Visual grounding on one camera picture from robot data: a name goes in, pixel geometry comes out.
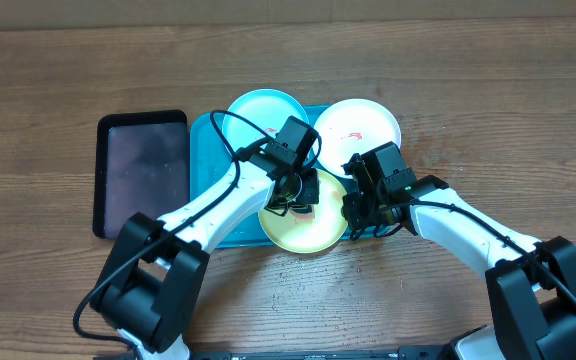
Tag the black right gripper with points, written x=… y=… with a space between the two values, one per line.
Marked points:
x=361 y=222

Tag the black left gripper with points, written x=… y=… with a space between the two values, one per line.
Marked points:
x=310 y=196

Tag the yellow plate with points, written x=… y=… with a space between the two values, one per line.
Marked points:
x=327 y=229

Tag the pink green sponge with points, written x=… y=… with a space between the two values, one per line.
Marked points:
x=303 y=215

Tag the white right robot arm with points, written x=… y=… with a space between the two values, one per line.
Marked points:
x=531 y=284

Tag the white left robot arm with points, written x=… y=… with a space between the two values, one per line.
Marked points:
x=150 y=283

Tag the teal plastic tray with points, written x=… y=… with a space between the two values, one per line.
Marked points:
x=209 y=161

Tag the black tray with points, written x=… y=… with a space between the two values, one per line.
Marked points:
x=142 y=165

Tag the white plate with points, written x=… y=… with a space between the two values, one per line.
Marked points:
x=354 y=126

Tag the light blue plate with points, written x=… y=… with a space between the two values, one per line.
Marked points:
x=268 y=109

